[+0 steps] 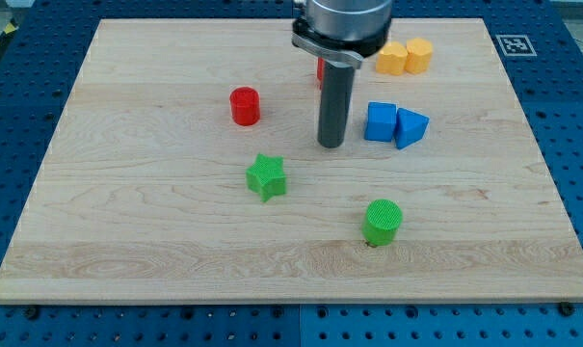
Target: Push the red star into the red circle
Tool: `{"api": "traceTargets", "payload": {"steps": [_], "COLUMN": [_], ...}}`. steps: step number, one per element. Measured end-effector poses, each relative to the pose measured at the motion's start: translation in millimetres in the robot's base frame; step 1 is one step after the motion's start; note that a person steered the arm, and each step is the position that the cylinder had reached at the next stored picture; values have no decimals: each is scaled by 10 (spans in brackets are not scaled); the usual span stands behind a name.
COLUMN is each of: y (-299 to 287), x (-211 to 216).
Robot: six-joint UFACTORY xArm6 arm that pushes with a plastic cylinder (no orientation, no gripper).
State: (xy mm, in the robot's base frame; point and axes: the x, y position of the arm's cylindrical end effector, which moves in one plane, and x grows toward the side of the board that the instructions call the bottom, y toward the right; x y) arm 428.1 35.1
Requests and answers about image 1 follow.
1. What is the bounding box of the green cylinder block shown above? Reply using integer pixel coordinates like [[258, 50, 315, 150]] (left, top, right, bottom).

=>
[[361, 199, 403, 247]]

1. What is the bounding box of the yellow hexagon block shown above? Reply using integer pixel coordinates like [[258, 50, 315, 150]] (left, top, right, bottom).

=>
[[405, 38, 434, 74]]

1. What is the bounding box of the green star block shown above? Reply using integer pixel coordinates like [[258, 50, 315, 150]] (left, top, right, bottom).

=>
[[246, 153, 287, 202]]

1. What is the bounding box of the red star block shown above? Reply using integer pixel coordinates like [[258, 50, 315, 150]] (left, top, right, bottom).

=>
[[316, 57, 325, 90]]

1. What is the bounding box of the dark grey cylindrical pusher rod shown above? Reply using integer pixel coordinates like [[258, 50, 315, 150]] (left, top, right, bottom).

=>
[[317, 61, 355, 148]]

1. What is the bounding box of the black white fiducial marker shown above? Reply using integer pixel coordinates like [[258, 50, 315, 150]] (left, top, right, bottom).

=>
[[495, 34, 537, 57]]

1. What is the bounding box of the blue cube block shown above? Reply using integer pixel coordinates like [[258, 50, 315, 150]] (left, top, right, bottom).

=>
[[364, 101, 397, 143]]

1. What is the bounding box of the light wooden board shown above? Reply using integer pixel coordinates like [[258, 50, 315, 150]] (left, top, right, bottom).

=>
[[0, 18, 583, 306]]

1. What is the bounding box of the blue triangle block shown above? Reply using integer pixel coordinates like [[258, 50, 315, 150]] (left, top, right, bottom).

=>
[[394, 108, 430, 149]]

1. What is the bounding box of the red cylinder block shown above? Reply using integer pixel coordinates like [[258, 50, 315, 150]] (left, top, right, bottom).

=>
[[229, 87, 260, 126]]

